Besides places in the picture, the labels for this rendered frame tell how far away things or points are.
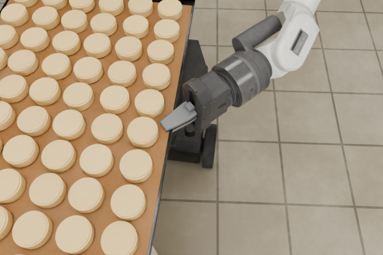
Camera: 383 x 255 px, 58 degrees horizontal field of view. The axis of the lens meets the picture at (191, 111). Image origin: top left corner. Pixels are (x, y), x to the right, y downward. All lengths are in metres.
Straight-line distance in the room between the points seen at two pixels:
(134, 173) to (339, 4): 2.06
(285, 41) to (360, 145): 1.27
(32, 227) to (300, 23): 0.54
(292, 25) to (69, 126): 0.42
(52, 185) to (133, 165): 0.12
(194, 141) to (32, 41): 0.88
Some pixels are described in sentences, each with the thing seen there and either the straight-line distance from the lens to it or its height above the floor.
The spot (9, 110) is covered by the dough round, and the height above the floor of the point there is 1.02.
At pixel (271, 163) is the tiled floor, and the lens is 1.67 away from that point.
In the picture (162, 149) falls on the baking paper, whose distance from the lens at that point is 0.57.
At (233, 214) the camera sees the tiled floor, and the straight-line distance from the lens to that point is 1.57.
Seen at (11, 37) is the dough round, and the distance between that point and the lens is 0.76.
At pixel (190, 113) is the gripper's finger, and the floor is 1.01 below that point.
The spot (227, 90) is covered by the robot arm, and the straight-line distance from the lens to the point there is 0.58.
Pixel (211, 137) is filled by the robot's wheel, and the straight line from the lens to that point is 1.46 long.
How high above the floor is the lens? 1.51
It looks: 60 degrees down
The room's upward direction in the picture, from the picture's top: straight up
